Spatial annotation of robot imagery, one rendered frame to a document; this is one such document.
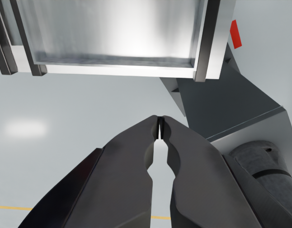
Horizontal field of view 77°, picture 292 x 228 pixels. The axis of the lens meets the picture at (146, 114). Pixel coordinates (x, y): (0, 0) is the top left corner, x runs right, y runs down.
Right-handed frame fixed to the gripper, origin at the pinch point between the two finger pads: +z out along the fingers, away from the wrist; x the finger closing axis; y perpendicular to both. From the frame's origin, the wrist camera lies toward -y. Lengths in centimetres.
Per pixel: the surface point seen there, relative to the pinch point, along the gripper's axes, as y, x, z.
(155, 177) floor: 132, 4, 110
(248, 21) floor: -1, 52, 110
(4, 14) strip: -5.1, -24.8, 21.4
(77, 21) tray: -4.4, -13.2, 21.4
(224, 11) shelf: -6.2, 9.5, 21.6
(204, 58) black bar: 0.4, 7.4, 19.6
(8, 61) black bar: 2.0, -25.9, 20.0
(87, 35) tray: -2.3, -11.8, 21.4
